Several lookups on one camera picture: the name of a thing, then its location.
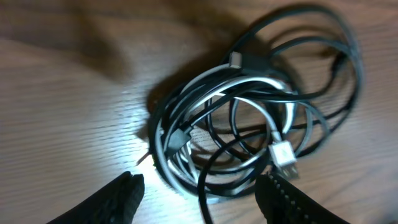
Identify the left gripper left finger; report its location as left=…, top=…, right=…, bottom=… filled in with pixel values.
left=49, top=171, right=145, bottom=224

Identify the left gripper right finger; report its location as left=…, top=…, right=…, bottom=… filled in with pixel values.
left=255, top=174, right=348, bottom=224

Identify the white usb cable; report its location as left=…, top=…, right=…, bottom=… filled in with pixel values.
left=154, top=51, right=313, bottom=200

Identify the black usb cable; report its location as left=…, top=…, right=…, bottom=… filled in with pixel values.
left=147, top=4, right=364, bottom=224

